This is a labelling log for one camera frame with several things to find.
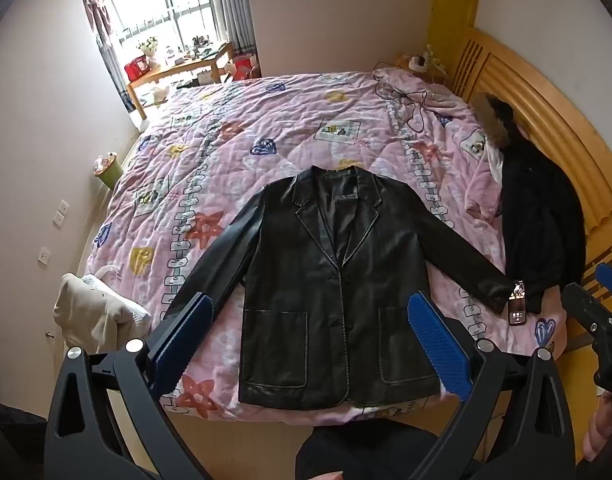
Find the red bag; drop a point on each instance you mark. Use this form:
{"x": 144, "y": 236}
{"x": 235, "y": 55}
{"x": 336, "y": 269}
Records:
{"x": 136, "y": 67}

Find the pink hanging garment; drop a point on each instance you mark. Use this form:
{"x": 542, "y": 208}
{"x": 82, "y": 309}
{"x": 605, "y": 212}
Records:
{"x": 98, "y": 5}

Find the green trash bin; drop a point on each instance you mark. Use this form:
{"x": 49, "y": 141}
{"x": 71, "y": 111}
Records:
{"x": 109, "y": 175}

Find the black coat with fur hood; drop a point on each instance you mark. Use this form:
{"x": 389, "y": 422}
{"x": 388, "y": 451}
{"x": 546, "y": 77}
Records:
{"x": 535, "y": 210}

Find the grey curtain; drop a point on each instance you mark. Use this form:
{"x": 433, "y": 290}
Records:
{"x": 236, "y": 5}

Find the flower bouquet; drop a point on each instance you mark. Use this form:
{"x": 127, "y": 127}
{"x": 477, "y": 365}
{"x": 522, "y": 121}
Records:
{"x": 148, "y": 47}

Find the red box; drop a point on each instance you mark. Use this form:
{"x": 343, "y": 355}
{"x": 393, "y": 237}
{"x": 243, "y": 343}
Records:
{"x": 247, "y": 66}

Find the white wall socket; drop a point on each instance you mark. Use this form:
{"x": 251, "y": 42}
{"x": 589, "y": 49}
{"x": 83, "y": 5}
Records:
{"x": 44, "y": 256}
{"x": 62, "y": 206}
{"x": 59, "y": 217}

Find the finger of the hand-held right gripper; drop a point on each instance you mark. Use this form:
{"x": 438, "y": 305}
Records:
{"x": 593, "y": 312}
{"x": 611, "y": 282}

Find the black smartphone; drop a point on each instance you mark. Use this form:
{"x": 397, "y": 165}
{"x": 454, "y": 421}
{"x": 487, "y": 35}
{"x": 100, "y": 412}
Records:
{"x": 517, "y": 305}

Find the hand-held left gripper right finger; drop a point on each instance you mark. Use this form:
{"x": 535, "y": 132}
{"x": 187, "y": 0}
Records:
{"x": 438, "y": 345}

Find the white bedside device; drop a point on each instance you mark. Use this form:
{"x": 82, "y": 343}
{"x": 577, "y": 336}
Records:
{"x": 418, "y": 63}

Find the person's right hand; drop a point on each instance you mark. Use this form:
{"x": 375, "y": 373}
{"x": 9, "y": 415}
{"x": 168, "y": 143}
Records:
{"x": 605, "y": 430}

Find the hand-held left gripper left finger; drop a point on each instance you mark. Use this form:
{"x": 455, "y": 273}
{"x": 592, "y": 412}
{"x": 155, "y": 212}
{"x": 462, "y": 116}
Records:
{"x": 181, "y": 340}

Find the black leather jacket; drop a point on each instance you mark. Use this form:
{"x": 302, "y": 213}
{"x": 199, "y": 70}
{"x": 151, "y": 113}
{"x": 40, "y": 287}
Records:
{"x": 311, "y": 285}

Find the person's dark pants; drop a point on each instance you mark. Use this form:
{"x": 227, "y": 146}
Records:
{"x": 366, "y": 452}

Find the pink printed quilt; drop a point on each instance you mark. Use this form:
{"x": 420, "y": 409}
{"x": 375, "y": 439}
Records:
{"x": 286, "y": 125}

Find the wooden desk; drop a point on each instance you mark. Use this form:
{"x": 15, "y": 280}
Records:
{"x": 186, "y": 67}

